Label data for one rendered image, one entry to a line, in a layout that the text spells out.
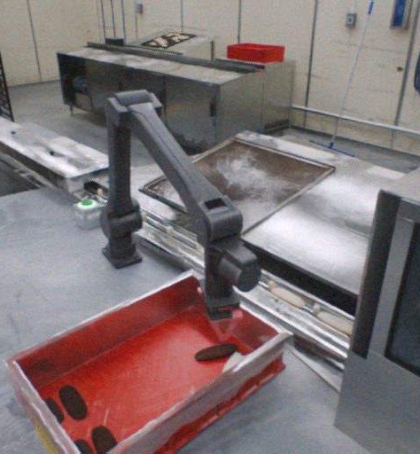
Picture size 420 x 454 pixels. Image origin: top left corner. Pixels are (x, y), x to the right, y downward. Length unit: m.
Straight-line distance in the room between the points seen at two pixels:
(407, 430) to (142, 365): 0.53
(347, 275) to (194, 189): 0.53
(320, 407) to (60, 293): 0.72
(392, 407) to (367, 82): 4.52
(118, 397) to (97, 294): 0.37
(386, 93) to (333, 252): 3.87
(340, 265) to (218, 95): 3.04
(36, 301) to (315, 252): 0.76
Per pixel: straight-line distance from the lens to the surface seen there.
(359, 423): 0.91
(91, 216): 1.58
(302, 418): 0.96
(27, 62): 8.81
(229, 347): 1.05
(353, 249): 1.32
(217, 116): 4.18
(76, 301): 1.26
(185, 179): 0.89
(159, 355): 1.06
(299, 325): 1.09
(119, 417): 0.96
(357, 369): 0.84
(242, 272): 0.81
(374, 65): 5.12
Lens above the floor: 1.55
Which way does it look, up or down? 28 degrees down
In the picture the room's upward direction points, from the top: straight up
